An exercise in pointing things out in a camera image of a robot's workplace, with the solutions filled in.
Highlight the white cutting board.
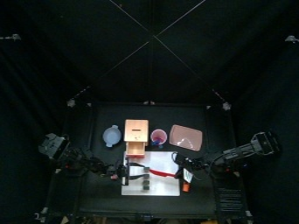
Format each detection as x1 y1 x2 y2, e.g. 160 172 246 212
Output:
120 150 181 197

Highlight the pink rectangular plate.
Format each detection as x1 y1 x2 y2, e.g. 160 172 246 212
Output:
168 124 204 152

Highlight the grey-blue bowl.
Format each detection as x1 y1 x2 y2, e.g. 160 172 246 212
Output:
101 124 122 148

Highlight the wooden box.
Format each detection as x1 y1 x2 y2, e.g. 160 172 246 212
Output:
122 118 150 144

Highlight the red cup with white rim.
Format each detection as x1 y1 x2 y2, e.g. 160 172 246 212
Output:
149 129 169 147

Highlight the black printed label sheet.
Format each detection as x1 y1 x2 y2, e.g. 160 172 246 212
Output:
214 186 244 222

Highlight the vertical metal frame pole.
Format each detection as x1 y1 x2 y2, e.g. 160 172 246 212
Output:
146 0 156 105

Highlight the thin diagonal frame cord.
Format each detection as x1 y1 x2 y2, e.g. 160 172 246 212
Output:
106 0 228 107
69 0 206 102

